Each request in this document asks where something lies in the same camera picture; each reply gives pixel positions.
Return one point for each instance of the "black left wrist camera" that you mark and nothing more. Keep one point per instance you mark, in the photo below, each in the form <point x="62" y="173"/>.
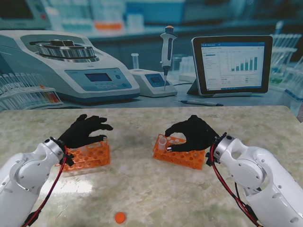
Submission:
<point x="68" y="160"/>

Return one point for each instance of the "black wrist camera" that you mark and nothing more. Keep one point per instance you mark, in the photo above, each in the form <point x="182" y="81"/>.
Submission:
<point x="68" y="160"/>
<point x="211" y="159"/>

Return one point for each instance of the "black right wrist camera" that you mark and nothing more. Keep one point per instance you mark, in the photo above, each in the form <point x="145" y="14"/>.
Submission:
<point x="211" y="159"/>

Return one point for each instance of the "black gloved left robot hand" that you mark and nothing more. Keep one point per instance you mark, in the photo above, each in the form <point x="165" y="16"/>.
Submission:
<point x="78" y="134"/>

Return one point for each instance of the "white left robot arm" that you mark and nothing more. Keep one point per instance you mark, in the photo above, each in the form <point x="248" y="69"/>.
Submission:
<point x="26" y="179"/>

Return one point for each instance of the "empty orange test tube rack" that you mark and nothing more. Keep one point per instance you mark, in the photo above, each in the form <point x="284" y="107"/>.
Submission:
<point x="94" y="156"/>

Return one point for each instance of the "orange tube cap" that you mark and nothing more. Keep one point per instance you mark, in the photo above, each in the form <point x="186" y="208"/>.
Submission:
<point x="120" y="217"/>

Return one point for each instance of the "clear plastic test tube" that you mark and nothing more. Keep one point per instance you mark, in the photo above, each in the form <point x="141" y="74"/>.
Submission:
<point x="162" y="143"/>

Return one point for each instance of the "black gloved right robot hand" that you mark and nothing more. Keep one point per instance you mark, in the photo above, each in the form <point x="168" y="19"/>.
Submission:
<point x="196" y="137"/>

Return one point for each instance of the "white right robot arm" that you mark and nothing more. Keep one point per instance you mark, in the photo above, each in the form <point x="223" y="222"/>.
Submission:
<point x="260" y="175"/>

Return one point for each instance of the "printed laboratory backdrop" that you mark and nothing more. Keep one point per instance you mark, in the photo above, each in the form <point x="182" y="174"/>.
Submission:
<point x="142" y="47"/>

